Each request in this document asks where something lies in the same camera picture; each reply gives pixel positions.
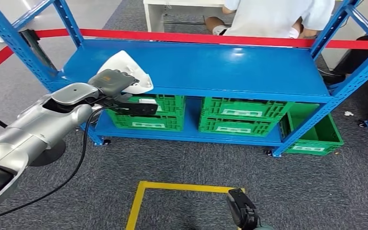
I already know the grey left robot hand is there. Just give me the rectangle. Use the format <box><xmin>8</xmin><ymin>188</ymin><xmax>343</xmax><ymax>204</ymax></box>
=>
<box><xmin>88</xmin><ymin>69</ymin><xmax>140</xmax><ymax>97</ymax></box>

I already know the white plastic part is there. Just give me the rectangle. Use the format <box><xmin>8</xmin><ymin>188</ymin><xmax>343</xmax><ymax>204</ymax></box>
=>
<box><xmin>96</xmin><ymin>50</ymin><xmax>154</xmax><ymax>95</ymax></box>

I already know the blue metal shelf rack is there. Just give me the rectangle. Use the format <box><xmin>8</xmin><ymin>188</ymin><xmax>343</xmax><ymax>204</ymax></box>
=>
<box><xmin>0</xmin><ymin>0</ymin><xmax>368</xmax><ymax>159</ymax></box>

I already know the white desk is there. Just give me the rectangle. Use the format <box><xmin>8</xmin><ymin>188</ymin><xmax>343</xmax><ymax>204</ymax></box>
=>
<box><xmin>143</xmin><ymin>0</ymin><xmax>227</xmax><ymax>33</ymax></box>

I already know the empty green plastic crate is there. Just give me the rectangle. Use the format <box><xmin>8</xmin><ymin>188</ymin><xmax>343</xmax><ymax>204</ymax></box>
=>
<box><xmin>279</xmin><ymin>102</ymin><xmax>345</xmax><ymax>156</ymax></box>

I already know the white cabinet panel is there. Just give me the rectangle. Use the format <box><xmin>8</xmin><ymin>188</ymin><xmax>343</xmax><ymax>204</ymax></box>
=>
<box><xmin>322</xmin><ymin>0</ymin><xmax>368</xmax><ymax>70</ymax></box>

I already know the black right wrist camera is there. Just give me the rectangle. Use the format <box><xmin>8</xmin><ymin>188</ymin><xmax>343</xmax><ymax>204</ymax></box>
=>
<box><xmin>225</xmin><ymin>188</ymin><xmax>260</xmax><ymax>230</ymax></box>

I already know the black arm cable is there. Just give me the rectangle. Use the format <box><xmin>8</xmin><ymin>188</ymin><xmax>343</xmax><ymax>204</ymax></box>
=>
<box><xmin>0</xmin><ymin>106</ymin><xmax>115</xmax><ymax>224</ymax></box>

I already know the chrome stanchion post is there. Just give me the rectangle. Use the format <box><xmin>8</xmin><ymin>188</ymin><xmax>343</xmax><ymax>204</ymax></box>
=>
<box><xmin>20</xmin><ymin>29</ymin><xmax>59</xmax><ymax>72</ymax></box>

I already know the black stanchion post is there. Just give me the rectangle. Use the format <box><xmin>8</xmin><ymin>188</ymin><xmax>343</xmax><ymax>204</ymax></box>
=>
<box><xmin>0</xmin><ymin>108</ymin><xmax>67</xmax><ymax>167</ymax></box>

